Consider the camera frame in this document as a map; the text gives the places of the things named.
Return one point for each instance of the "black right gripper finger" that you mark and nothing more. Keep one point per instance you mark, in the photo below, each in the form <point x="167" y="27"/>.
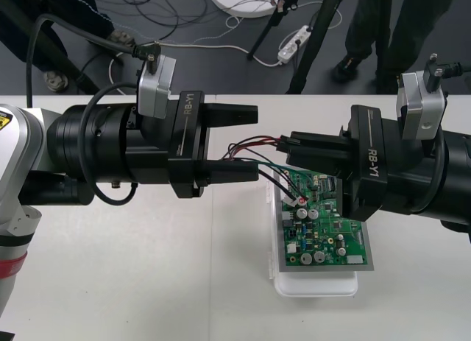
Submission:
<point x="320" y="141"/>
<point x="320" y="156"/>

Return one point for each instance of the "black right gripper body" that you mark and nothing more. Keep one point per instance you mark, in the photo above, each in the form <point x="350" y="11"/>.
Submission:
<point x="369" y="164"/>

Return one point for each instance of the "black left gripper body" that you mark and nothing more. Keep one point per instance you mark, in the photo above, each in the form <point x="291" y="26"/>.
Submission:
<point x="187" y="142"/>

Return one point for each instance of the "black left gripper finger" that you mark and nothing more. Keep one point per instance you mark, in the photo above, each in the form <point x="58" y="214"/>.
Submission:
<point x="232" y="115"/>
<point x="232" y="171"/>

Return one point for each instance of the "silver black left arm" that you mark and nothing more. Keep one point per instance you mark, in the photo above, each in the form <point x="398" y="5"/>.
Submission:
<point x="92" y="142"/>

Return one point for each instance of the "white power strip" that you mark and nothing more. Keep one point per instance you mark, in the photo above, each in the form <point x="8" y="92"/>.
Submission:
<point x="292" y="46"/>

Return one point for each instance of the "black tripod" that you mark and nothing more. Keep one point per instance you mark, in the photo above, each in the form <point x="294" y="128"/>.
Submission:
<point x="316" y="42"/>
<point x="68" y="66"/>

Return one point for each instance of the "white round base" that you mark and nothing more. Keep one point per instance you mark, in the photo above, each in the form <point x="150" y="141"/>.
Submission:
<point x="243" y="2"/>

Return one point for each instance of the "milky plastic box with lid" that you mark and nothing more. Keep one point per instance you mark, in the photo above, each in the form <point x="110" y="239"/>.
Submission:
<point x="316" y="286"/>

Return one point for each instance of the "person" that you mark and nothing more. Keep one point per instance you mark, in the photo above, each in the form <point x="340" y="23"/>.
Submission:
<point x="404" y="24"/>
<point x="14" y="31"/>

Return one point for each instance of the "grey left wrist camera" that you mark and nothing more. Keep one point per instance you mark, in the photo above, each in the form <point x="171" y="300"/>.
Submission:
<point x="156" y="90"/>

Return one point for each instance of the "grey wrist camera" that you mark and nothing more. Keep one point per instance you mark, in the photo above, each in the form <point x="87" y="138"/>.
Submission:
<point x="156" y="90"/>
<point x="419" y="105"/>

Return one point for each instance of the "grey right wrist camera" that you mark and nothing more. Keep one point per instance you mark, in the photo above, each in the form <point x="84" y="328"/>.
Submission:
<point x="419" y="105"/>

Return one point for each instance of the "green circuit board grey frame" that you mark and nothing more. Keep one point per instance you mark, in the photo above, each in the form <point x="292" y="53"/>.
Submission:
<point x="324" y="238"/>

